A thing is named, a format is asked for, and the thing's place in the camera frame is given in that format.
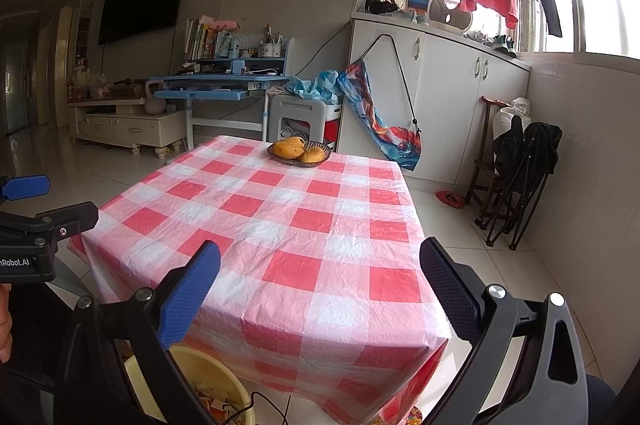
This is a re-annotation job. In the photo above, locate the colourful printed bag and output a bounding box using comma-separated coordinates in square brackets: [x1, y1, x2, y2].
[337, 59, 423, 172]

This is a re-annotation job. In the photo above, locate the black hanging strap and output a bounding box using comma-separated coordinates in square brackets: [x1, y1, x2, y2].
[350, 34, 423, 136]

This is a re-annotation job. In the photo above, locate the person's dark clothing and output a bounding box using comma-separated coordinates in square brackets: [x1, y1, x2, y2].
[0, 282, 68, 425]

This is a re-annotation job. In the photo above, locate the white sack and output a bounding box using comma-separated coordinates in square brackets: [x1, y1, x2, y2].
[492, 97, 532, 140]

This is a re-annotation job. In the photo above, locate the person's right leg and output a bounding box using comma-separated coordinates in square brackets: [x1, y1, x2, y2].
[582, 372, 618, 425]

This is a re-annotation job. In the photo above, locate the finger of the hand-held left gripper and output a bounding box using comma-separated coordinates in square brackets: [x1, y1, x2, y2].
[0, 174, 52, 206]
[0, 201, 100, 240]

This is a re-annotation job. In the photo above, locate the pink kettlebell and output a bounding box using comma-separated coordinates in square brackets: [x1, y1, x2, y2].
[144, 82, 167, 116]

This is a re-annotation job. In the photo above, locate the white plastic chair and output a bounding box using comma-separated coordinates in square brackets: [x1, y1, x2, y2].
[267, 95, 331, 146]

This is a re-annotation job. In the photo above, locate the row of books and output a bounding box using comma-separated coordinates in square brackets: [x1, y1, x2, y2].
[184, 16, 221, 60]

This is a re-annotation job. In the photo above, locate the clear plastic bag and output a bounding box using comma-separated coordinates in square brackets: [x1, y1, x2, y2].
[89, 74, 112, 100]

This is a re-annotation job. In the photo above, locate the light blue crumpled cloth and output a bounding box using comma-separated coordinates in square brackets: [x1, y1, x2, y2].
[285, 70, 346, 106]

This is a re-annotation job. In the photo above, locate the blue study desk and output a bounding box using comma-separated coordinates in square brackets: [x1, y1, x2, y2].
[147, 37, 296, 146]

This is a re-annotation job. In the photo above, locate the dark wooden chair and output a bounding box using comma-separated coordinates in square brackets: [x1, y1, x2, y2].
[464, 95, 506, 216]

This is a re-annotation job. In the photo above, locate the green white sneaker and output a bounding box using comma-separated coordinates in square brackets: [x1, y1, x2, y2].
[492, 34, 518, 58]

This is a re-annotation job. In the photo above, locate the black folding chair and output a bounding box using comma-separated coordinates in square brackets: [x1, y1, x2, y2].
[480, 115, 563, 251]

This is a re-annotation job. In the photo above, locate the white cabinet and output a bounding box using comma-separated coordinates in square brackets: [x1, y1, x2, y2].
[332, 10, 531, 193]

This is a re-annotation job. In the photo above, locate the glass fruit tray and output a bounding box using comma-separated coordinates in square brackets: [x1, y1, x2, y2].
[266, 140, 333, 168]

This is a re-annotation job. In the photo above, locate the person's left forearm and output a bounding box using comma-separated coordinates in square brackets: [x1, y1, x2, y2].
[0, 284, 13, 363]

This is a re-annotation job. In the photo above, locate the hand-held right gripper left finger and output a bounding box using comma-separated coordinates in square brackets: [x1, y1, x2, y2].
[54, 240, 222, 425]

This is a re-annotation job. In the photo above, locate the pink white checkered tablecloth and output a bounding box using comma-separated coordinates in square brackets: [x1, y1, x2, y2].
[67, 135, 453, 425]

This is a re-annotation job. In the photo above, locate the large yellow bread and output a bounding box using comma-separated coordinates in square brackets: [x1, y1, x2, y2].
[271, 136, 307, 159]

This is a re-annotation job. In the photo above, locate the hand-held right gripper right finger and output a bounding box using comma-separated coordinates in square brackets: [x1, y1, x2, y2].
[419, 237, 590, 425]

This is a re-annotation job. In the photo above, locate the yellow plastic bin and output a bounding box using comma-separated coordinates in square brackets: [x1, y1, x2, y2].
[122, 344, 256, 425]

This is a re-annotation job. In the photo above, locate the white round appliance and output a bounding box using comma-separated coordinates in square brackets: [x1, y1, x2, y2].
[427, 0, 473, 30]

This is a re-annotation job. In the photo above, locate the cream TV stand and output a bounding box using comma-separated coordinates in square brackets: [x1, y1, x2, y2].
[67, 97, 188, 160]

